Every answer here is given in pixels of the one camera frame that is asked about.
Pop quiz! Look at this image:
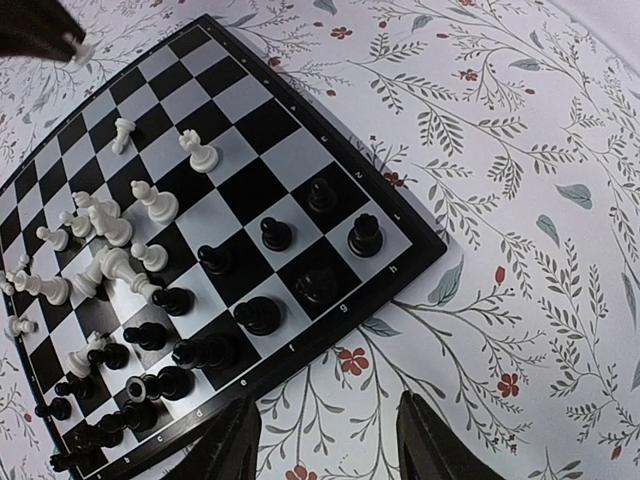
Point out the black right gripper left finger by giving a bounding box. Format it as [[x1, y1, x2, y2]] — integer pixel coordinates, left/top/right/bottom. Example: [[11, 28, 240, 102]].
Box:
[[172, 397, 260, 480]]

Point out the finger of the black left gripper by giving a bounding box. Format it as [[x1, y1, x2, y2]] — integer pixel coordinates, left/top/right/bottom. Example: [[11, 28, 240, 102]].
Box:
[[1, 0, 86, 62]]

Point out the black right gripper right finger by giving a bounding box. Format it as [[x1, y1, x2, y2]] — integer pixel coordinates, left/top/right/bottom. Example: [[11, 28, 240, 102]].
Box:
[[396, 391, 495, 480]]

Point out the white pawn piece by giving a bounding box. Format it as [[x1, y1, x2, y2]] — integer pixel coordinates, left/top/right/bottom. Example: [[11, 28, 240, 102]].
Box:
[[74, 43, 95, 66]]

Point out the black and white chess board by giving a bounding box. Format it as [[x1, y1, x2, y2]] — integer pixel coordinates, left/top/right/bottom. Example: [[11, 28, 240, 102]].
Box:
[[1, 15, 446, 479]]

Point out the black bishop f1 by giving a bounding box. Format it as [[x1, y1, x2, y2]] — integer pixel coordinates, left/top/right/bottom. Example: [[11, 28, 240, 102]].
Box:
[[233, 295, 285, 337]]

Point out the black knight g1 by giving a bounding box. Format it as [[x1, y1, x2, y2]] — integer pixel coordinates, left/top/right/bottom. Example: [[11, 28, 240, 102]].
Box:
[[295, 267, 339, 306]]

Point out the black pawn f2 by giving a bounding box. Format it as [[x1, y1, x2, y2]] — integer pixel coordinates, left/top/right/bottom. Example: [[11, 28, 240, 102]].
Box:
[[197, 245, 234, 276]]

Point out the black rook h1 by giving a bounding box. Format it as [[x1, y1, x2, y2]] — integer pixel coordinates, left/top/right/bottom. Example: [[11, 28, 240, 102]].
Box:
[[347, 213, 383, 258]]

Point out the black pawn g2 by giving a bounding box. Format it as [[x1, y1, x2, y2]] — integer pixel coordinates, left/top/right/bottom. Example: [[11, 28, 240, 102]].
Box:
[[260, 217, 293, 252]]

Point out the white king lying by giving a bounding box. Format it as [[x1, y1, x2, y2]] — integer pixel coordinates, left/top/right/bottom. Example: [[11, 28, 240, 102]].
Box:
[[100, 248, 160, 303]]

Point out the white queen piece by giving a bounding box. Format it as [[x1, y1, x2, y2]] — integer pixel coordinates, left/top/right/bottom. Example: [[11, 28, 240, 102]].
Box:
[[179, 129, 219, 173]]

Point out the white bishop piece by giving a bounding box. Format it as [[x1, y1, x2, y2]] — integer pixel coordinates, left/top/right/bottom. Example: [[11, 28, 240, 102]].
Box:
[[130, 180, 179, 226]]

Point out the black pawn h2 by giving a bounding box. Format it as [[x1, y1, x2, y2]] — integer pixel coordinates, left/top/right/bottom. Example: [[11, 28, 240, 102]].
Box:
[[307, 178, 338, 214]]

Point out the floral patterned table mat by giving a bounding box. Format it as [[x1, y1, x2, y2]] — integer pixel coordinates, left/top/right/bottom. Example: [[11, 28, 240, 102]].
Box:
[[1, 1, 639, 479]]

